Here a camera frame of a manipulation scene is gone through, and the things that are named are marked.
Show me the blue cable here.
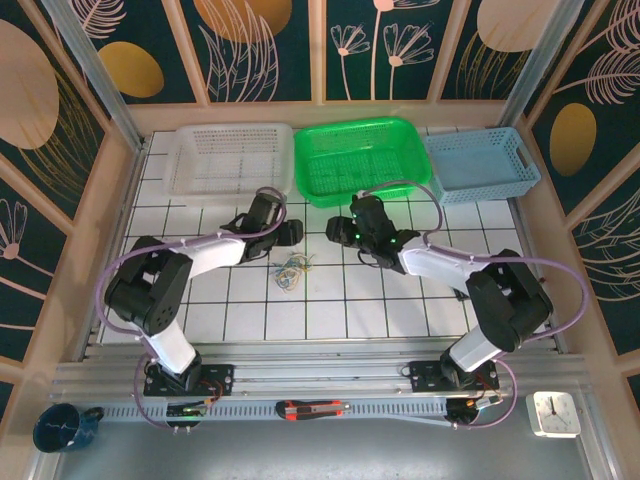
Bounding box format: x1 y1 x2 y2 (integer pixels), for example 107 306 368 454
272 252 307 292

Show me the yellow cable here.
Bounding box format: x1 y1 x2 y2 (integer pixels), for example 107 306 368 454
271 265 304 295

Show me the white perforated plastic basket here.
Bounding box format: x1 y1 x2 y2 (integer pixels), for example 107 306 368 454
163 122 295 200

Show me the green perforated plastic basket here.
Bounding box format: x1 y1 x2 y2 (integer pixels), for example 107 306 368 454
292 115 434 209

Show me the light blue perforated basket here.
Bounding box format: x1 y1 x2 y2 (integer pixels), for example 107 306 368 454
422 126 542 207

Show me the red black utility knife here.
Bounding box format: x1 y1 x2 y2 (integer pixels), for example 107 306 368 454
275 399 352 421

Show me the small electronics board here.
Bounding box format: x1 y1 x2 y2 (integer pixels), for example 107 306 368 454
167 399 209 419
446 394 501 426

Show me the white square clock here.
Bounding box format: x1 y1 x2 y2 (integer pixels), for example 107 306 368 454
525 390 582 440

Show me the dark blue mug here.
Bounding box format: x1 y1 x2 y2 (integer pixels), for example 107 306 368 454
32 403 106 455

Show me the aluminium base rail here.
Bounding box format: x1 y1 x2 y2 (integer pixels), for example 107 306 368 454
49 352 591 401

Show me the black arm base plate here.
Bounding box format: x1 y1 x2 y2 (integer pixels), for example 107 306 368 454
143 363 236 397
408 359 501 394

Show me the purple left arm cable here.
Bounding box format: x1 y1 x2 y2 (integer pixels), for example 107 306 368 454
97 185 289 431

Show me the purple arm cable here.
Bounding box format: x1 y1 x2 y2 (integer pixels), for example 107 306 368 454
357 179 590 432
97 185 289 431

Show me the grey slotted cable duct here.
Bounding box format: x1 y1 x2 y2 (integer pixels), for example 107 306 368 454
97 398 454 422

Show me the aluminium frame post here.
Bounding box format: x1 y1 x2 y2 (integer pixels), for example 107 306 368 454
499 0 586 131
42 0 146 151

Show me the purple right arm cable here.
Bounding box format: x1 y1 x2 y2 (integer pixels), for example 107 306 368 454
357 179 590 432

